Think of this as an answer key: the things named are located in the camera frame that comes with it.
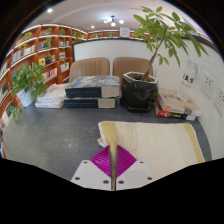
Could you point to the white book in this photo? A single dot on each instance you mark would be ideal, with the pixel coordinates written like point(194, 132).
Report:
point(55, 93)
point(49, 104)

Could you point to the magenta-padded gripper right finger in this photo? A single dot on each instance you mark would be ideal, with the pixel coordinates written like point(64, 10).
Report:
point(135, 173)

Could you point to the ceiling lamp with round bulbs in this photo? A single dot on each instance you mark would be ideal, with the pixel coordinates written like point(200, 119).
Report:
point(113, 21)

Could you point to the red and black book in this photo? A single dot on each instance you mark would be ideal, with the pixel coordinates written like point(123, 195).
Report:
point(170, 114)

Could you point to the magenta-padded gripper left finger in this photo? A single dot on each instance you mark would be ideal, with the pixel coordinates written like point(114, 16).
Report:
point(87, 173)

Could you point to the leafy plant in white pot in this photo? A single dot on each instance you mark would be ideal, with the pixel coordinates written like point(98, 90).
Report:
point(28, 80)

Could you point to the tall green tree in black pot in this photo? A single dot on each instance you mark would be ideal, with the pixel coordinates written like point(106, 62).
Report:
point(138, 90)

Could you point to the cream and yellow striped towel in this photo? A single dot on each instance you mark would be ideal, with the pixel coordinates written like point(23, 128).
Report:
point(156, 143)

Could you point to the small white sign card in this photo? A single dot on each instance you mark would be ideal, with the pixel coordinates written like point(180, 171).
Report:
point(124, 32)

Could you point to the thick dark book with grey cover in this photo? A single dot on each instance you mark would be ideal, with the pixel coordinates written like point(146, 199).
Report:
point(91, 85)

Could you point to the orange wooden bookshelf unit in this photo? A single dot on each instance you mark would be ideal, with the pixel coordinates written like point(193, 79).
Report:
point(30, 50)

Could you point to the recessed ceiling lights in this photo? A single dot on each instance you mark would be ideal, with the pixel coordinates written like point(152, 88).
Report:
point(49, 10)

